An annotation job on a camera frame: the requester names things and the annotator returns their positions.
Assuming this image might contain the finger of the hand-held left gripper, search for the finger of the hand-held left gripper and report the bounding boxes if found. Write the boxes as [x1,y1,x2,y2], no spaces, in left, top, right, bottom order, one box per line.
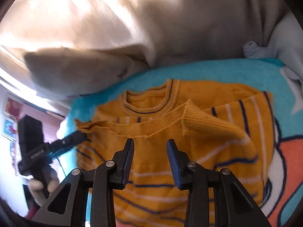
[49,132,87,158]

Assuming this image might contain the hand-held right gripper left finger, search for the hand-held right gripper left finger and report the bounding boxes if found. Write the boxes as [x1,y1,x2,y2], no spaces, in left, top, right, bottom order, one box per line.
[31,138,135,227]

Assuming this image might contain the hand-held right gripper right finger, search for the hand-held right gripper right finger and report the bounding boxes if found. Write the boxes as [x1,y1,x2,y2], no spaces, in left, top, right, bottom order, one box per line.
[166,139,272,227]

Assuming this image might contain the yellow striped knit sweater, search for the yellow striped knit sweater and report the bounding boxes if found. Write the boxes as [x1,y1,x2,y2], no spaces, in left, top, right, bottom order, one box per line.
[74,79,276,225]

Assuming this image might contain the person's left hand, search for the person's left hand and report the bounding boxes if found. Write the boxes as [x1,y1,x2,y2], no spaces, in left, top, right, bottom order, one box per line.
[27,169,60,208]

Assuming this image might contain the wooden wardrobe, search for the wooden wardrobe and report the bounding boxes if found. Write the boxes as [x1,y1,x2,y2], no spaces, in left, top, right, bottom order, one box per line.
[22,104,67,146]

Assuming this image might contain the blue framed picture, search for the blue framed picture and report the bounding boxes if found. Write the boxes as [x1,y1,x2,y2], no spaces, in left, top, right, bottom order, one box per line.
[2,118,18,139]

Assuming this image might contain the red framed picture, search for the red framed picture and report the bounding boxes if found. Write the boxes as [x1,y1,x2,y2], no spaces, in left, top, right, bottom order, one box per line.
[3,94,23,119]

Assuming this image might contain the cream floral pillow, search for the cream floral pillow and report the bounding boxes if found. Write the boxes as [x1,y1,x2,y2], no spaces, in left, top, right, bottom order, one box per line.
[24,46,142,100]

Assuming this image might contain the teal star fleece blanket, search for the teal star fleece blanket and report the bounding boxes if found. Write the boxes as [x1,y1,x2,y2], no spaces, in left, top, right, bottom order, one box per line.
[67,58,303,227]

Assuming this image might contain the light blue cloth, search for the light blue cloth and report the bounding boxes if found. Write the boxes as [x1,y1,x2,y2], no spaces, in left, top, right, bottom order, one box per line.
[243,12,303,86]

